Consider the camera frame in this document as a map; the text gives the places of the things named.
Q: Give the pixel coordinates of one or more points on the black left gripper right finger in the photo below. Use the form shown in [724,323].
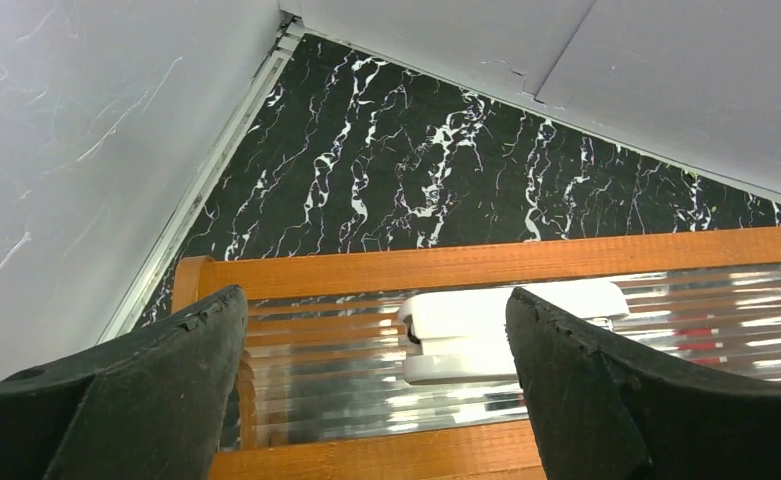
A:
[602,406]

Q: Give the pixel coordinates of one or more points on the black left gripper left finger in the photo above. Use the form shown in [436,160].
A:
[146,405]

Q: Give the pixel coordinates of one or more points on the orange wooden shelf rack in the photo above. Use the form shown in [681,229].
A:
[322,394]

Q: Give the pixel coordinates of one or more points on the white stapler on top shelf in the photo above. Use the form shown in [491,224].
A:
[459,335]

